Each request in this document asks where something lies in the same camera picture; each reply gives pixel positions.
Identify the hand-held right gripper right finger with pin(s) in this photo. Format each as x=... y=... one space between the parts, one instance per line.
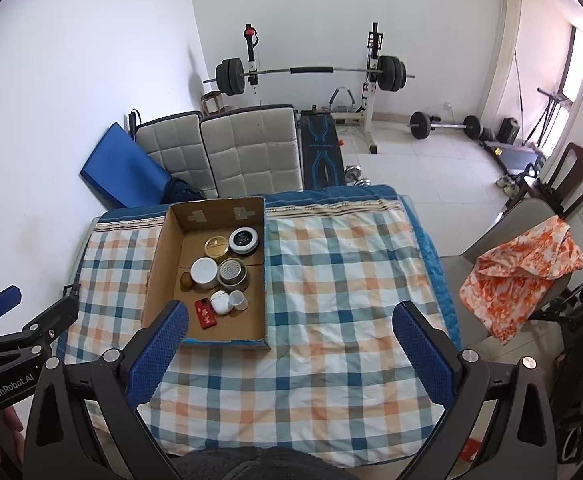
x=421 y=355

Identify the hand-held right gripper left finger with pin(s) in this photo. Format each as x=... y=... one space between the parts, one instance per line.
x=159 y=350

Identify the small red box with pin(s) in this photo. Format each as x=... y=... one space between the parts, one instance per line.
x=204 y=315

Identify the brown walnut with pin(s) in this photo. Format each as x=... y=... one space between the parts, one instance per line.
x=186 y=281

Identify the white earbuds case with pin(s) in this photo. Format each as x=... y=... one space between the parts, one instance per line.
x=220 y=302

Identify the brown cardboard box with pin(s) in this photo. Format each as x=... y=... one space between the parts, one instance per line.
x=241 y=325

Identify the small white bottle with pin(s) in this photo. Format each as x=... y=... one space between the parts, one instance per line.
x=238 y=300

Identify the perforated steel strainer cup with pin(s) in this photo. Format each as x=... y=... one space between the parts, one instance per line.
x=230 y=270

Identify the gold round tin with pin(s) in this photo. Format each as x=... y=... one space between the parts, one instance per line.
x=216 y=247

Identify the white jar with black lid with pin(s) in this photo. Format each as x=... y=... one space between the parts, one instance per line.
x=244 y=237

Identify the person's left hand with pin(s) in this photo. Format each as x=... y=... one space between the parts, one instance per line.
x=9 y=425

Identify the plaid blanket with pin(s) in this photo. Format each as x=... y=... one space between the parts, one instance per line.
x=331 y=280

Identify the orange patterned cloth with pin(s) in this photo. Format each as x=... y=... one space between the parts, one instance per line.
x=521 y=270

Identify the grey chair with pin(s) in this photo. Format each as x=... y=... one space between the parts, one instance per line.
x=506 y=230

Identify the person's dark clothing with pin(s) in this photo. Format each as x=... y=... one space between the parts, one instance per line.
x=266 y=467

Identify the dark blue cloth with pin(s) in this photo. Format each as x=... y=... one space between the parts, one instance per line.
x=184 y=191

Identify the blue foam mat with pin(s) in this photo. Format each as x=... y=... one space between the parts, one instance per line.
x=121 y=170

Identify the chrome dumbbell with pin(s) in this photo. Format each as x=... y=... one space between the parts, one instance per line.
x=357 y=175

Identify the pair of white shoes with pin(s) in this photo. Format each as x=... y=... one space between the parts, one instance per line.
x=509 y=185

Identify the grey quilted cushion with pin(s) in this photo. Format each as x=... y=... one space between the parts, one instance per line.
x=251 y=150
x=171 y=150

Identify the black treadmill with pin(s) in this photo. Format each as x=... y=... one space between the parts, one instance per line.
x=514 y=155

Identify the black and blue weight bench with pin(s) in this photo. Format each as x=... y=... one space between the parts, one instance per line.
x=321 y=155

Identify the short barbell with black plates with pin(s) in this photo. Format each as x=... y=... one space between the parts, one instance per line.
x=420 y=125

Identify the black floor appliance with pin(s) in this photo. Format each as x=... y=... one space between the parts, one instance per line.
x=508 y=130

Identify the dark wooden chair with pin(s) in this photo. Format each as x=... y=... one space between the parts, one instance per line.
x=579 y=170

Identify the cream door frame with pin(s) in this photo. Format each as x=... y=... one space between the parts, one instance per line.
x=509 y=35

